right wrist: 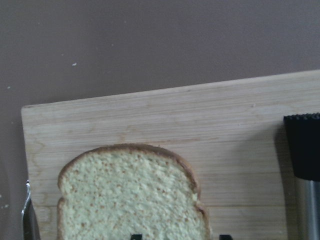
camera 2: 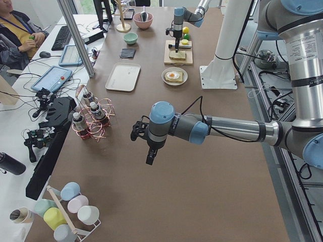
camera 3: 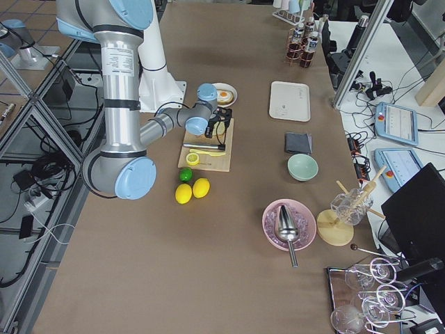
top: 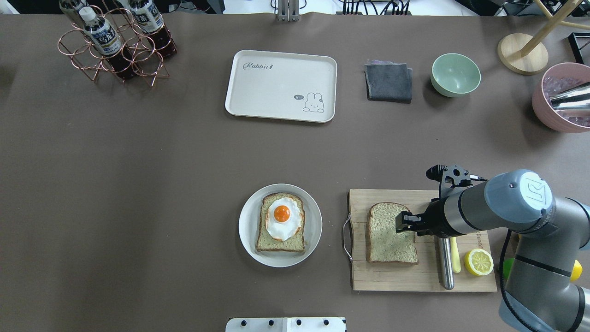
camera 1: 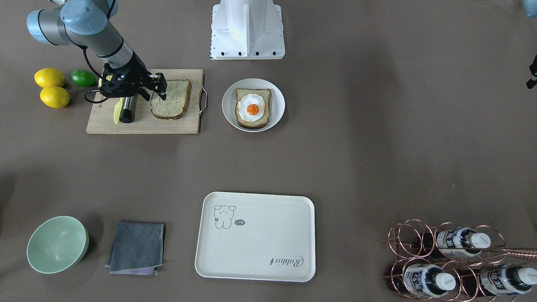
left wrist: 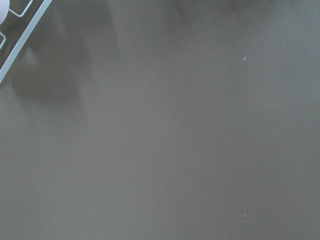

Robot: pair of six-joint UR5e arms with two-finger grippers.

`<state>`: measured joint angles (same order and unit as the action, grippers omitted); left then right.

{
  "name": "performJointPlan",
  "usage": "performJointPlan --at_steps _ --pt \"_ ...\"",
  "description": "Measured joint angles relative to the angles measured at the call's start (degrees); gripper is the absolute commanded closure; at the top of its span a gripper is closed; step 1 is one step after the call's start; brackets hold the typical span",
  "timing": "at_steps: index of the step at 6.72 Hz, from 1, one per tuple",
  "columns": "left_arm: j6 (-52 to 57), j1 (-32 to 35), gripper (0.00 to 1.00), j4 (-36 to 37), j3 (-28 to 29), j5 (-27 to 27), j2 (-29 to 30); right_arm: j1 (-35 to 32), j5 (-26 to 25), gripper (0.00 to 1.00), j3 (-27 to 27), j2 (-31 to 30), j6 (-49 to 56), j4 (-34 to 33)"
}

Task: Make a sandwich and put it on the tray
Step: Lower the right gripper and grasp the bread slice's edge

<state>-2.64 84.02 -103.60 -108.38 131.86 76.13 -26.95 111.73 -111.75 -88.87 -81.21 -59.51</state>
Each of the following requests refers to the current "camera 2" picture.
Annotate green cup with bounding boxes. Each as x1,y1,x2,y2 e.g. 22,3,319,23
34,199,57,218

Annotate white cup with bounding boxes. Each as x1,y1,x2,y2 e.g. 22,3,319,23
77,205,99,225

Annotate black water bottle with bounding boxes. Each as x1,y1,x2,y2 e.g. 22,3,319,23
1,152,26,175

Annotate yellow cup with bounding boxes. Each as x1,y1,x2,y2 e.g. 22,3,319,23
43,207,67,230

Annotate seated person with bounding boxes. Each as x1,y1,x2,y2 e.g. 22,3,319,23
1,1,49,70

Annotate blue teach pendant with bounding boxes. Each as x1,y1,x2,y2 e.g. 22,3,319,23
59,45,83,67
31,66,72,93

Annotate white round plate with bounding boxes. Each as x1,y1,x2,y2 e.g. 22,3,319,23
161,67,188,86

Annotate pink bowl with ice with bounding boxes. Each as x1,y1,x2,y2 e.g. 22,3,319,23
133,13,153,29

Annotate far blue teach pendant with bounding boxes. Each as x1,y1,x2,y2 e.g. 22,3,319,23
59,45,83,67

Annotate half lemon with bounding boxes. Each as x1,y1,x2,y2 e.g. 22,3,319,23
181,39,189,45

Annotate pink cup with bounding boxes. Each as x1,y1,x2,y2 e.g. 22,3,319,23
67,195,89,213

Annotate right tea bottle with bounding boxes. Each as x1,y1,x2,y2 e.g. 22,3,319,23
83,92,96,107

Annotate bottom bread slice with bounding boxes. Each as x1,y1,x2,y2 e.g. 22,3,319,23
164,71,183,83

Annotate front tea bottle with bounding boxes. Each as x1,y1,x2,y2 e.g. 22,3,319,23
90,101,105,120

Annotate near blue teach pendant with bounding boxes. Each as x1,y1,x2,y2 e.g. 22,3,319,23
31,66,72,93

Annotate white cup rack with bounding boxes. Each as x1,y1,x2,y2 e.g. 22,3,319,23
46,186,101,241

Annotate mint green bowl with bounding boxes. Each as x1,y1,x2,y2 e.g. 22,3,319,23
123,33,138,45

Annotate paper cup with steel insert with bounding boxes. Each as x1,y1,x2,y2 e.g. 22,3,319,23
10,207,34,223

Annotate bamboo cutting board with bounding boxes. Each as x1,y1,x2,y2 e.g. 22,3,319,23
164,40,193,65

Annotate copper wire bottle rack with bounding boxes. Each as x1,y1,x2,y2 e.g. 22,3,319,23
72,84,116,141

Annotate tea bottle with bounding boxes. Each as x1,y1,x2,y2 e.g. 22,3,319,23
90,101,105,120
72,112,90,140
83,92,96,107

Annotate cream rabbit serving tray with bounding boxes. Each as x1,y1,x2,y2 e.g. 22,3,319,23
105,63,141,92

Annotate blue cup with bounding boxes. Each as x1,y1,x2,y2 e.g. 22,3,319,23
61,182,80,201

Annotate left tea bottle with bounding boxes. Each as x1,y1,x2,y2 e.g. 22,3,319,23
72,112,90,140

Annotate folded grey cloth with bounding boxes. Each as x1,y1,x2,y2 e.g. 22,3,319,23
120,48,136,58

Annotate green lime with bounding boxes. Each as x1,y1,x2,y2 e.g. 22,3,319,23
183,33,190,40

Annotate plain bread slice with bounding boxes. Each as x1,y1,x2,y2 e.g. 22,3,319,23
169,50,186,61

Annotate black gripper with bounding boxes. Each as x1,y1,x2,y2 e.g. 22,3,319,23
174,37,181,52
146,142,159,165

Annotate wooden mug tree stand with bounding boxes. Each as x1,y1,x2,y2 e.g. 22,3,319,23
111,0,131,33

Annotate computer mouse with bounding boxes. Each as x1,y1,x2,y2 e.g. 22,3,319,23
39,51,51,58

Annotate black keyboard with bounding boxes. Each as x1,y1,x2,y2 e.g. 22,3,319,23
51,26,72,51

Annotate aluminium frame post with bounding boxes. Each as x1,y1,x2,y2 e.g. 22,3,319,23
57,0,95,78

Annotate steel ice scoop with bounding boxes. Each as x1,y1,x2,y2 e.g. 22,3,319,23
140,6,149,22

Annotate fried egg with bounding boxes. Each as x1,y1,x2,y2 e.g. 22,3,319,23
165,72,181,80

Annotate grey cup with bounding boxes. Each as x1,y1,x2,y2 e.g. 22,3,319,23
53,224,77,242

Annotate upper whole lemon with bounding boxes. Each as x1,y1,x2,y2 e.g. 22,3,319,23
182,27,190,34

